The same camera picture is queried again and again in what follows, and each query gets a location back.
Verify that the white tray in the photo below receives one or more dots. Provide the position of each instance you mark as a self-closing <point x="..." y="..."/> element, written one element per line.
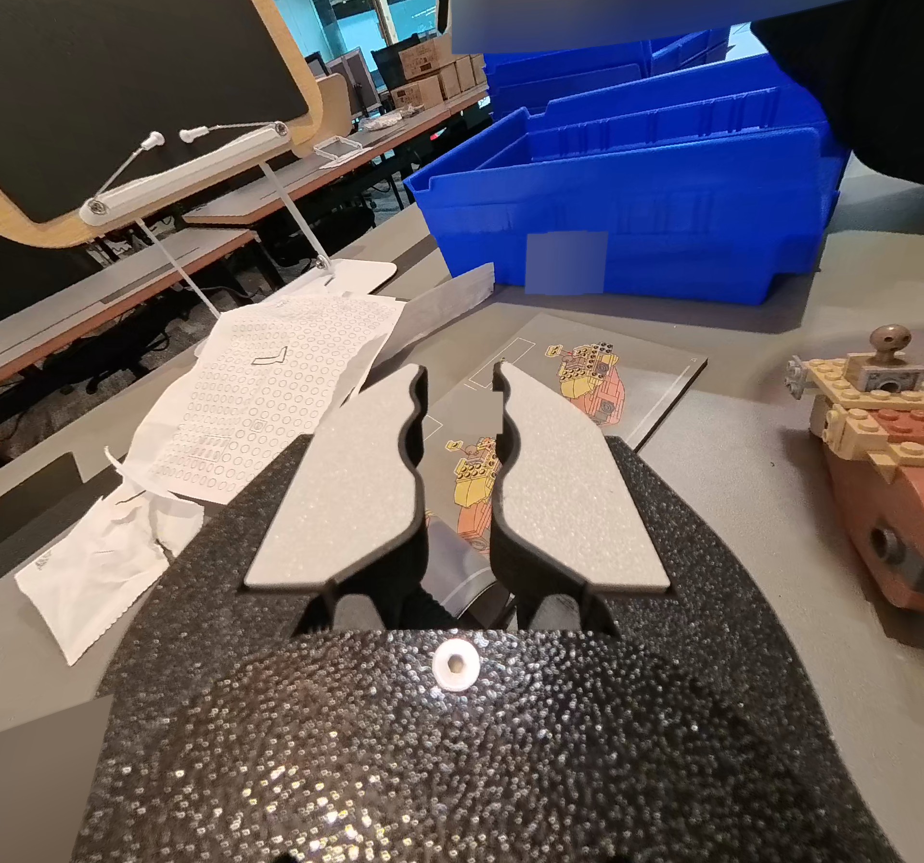
<point x="339" y="154"/>

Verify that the blue storage bin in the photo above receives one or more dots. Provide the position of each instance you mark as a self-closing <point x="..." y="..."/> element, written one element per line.
<point x="686" y="213"/>
<point x="563" y="80"/>

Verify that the grey instruction booklet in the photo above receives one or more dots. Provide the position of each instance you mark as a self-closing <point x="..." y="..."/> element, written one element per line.
<point x="650" y="386"/>

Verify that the black computer monitor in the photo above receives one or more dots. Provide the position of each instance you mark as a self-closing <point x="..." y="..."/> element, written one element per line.
<point x="354" y="80"/>

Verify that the black wood-rimmed panel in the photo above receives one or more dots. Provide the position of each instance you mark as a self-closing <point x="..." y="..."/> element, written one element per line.
<point x="144" y="69"/>

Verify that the stack of cardboard boxes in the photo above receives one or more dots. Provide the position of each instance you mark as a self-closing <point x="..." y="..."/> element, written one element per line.
<point x="422" y="65"/>

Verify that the clear plastic wrap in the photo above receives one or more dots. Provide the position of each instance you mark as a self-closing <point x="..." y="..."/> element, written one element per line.
<point x="393" y="118"/>

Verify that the person's right forearm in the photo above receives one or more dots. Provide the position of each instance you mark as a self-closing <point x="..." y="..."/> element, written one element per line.
<point x="852" y="69"/>

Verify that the tan and brown brick model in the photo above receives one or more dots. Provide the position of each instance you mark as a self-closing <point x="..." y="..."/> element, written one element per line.
<point x="866" y="437"/>

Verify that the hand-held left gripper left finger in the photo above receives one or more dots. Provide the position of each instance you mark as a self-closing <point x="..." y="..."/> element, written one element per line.
<point x="339" y="502"/>

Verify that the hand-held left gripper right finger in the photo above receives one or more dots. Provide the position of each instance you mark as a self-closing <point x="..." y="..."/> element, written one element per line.
<point x="577" y="509"/>

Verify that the grey paper strip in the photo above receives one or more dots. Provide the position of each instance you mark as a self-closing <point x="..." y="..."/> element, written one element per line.
<point x="440" y="307"/>

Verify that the white circle-print paper bag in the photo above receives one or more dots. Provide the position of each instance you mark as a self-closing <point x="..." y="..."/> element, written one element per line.
<point x="289" y="401"/>

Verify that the long background table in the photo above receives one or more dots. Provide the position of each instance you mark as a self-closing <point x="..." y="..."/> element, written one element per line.
<point x="289" y="191"/>
<point x="108" y="300"/>

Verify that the grey desk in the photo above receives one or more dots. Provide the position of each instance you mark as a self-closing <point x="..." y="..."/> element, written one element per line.
<point x="758" y="372"/>

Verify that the torn white paper bag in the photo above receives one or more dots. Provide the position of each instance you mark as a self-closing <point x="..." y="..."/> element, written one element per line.
<point x="86" y="574"/>

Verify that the light wooden panel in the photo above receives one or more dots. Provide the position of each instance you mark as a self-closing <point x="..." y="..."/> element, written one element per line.
<point x="336" y="105"/>

